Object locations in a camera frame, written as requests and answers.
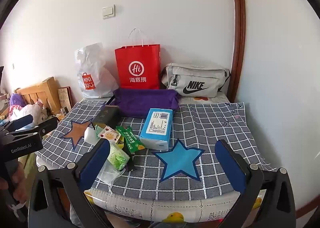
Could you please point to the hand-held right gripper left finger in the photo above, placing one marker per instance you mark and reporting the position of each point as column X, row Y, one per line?
column 96, row 165

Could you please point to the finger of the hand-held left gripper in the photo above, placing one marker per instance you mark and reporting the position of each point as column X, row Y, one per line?
column 47, row 125
column 22, row 120

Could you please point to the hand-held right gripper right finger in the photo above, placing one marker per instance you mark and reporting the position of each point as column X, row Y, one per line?
column 230, row 168

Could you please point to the green print tissue pack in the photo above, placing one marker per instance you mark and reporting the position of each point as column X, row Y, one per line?
column 118, row 158

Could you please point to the fruit print wipe packet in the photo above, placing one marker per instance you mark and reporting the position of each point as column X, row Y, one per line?
column 110, row 135

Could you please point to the black clip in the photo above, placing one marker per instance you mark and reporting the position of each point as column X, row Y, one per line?
column 130, row 164

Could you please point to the green snack packet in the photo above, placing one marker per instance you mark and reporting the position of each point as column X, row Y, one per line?
column 131, row 139

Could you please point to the purple towel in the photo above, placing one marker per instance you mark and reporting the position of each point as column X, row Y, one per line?
column 145, row 103

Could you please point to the person's left hand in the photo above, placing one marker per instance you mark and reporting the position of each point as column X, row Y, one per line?
column 19, row 176

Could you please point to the purple fluffy cloth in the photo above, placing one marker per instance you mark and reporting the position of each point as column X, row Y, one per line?
column 16, row 100

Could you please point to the wooden headboard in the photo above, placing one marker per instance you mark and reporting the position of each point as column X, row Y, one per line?
column 37, row 90

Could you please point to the checked blanket with stars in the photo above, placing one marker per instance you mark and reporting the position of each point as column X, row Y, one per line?
column 212, row 128

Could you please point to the dark rectangular box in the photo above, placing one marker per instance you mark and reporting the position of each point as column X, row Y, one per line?
column 106, row 117

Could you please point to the blue tissue pack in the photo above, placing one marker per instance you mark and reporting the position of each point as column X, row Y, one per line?
column 156, row 138

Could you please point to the white plastic shopping bag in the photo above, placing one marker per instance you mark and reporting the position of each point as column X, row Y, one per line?
column 95, row 78

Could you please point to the printed bed sheet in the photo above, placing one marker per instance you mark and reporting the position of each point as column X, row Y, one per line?
column 150, row 208

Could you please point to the grey waist bag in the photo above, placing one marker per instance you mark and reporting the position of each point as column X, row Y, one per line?
column 195, row 78

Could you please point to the red paper shopping bag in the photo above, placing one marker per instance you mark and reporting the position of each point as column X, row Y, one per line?
column 137, row 55

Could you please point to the picture frame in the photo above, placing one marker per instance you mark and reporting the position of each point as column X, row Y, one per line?
column 64, row 99

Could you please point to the wooden door frame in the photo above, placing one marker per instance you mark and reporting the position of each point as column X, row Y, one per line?
column 238, row 43

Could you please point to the wall switch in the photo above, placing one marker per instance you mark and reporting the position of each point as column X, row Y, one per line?
column 108, row 12

